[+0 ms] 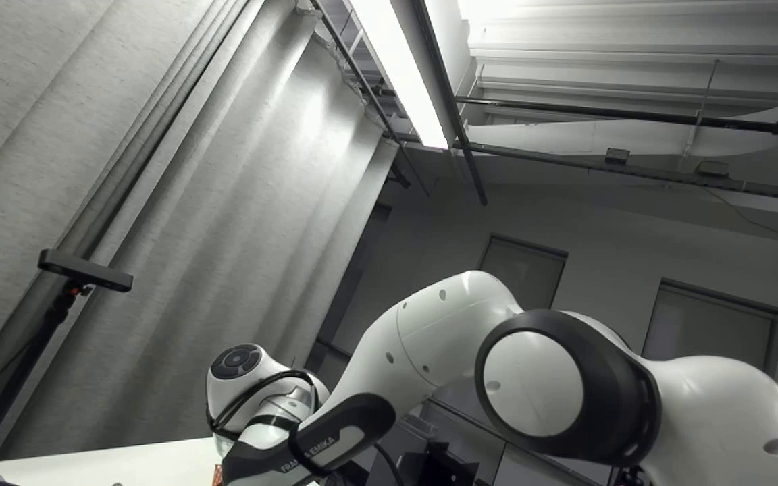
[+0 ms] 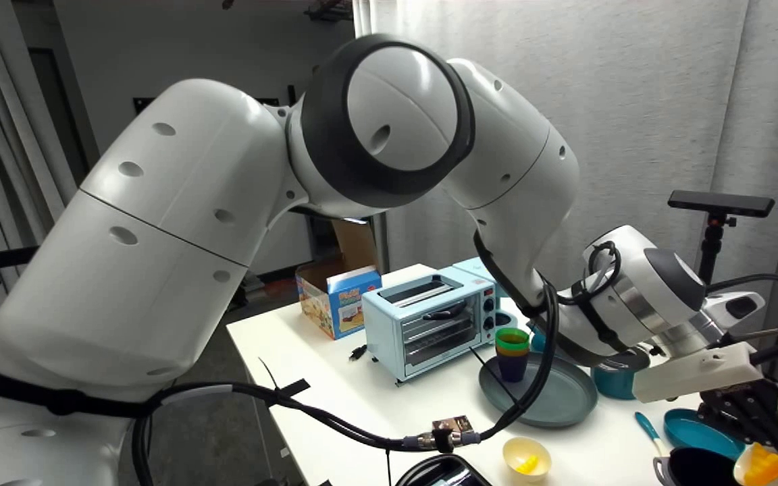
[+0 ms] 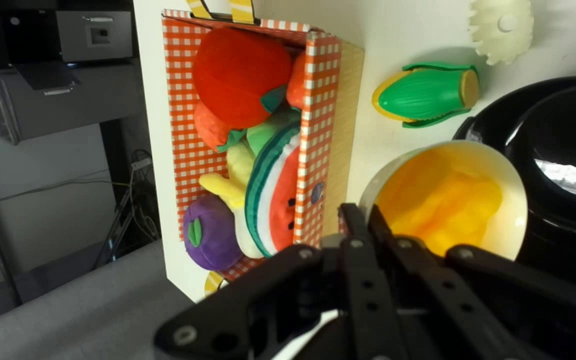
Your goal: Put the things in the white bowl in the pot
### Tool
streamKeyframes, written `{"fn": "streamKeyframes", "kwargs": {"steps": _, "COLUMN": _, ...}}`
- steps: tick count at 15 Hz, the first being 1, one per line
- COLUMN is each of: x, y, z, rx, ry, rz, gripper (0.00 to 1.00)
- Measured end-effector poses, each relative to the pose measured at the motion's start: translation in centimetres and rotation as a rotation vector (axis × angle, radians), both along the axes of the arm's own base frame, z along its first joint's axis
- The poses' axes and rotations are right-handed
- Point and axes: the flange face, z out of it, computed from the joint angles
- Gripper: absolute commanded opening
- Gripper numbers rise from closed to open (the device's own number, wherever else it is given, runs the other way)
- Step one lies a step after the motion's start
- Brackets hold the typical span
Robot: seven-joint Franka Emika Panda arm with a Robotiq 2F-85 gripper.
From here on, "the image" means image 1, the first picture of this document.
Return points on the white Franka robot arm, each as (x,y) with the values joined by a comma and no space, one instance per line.
(532,388)

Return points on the long ceiling light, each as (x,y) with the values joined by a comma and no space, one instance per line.
(397,62)

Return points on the black ceiling pipe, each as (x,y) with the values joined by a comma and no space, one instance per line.
(632,115)

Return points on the black bar camera on pole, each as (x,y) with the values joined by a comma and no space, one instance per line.
(81,270)

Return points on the grey camera pole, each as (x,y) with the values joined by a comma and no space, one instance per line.
(19,367)

